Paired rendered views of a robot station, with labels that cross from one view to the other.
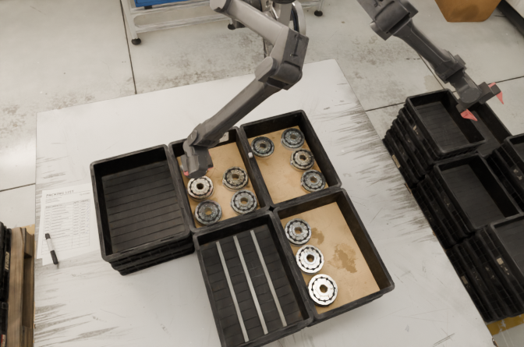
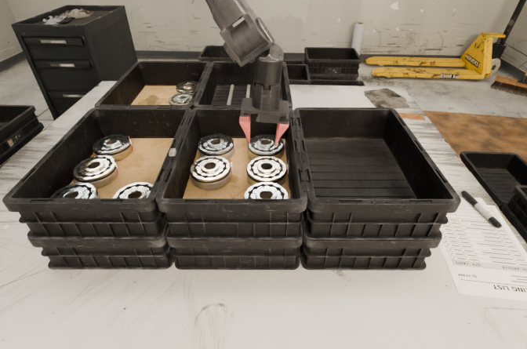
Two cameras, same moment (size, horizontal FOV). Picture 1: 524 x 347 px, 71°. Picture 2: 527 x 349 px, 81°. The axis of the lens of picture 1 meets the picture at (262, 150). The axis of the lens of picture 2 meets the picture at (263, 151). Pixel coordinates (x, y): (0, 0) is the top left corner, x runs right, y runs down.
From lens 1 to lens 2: 1.53 m
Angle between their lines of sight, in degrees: 84
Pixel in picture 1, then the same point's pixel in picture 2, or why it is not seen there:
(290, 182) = (139, 158)
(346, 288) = (169, 91)
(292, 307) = (220, 92)
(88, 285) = not seen: hidden behind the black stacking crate
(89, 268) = not seen: hidden behind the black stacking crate
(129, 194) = (378, 195)
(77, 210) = (467, 251)
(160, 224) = (329, 157)
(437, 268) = (77, 114)
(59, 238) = (475, 220)
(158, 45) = not seen: outside the picture
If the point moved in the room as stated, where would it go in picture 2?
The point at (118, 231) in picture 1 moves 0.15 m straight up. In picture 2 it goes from (385, 161) to (399, 114)
